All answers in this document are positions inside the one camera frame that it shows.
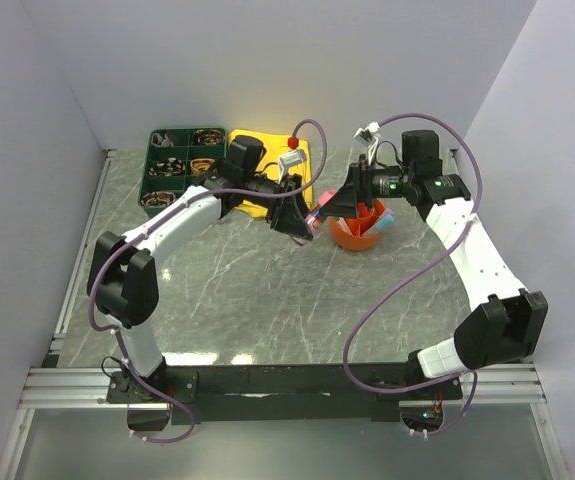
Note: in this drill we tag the yellow black rolled tie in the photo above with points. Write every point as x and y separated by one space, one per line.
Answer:
199 166

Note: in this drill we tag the green compartment tray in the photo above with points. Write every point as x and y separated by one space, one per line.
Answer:
183 149

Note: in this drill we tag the orange round divided container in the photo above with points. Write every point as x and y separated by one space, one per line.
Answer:
351 233

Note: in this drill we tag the dark brown rolled tie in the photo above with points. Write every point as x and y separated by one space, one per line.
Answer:
208 137

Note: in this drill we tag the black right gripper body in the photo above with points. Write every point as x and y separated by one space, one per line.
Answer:
373 184

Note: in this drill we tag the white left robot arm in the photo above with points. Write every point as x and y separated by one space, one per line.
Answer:
123 283

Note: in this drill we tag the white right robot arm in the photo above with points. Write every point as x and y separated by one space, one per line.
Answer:
506 319

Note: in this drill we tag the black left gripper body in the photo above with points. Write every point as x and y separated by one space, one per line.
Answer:
290 182

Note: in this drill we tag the aluminium rail frame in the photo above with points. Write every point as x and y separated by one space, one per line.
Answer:
240 294

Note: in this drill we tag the clear tube blue cap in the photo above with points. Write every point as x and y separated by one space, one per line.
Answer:
383 222

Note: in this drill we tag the grey rolled item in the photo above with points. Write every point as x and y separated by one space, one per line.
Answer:
161 140

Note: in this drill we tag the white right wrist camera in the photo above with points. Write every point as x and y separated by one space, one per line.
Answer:
369 136

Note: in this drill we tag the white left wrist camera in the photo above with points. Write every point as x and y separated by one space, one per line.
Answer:
296 154

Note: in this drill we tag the black white rolled tie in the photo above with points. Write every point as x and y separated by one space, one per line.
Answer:
167 168

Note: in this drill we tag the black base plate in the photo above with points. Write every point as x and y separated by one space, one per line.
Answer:
287 392

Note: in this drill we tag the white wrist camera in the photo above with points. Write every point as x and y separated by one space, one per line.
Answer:
369 136
296 154

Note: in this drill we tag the yellow folded cloth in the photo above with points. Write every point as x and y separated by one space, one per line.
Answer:
275 146

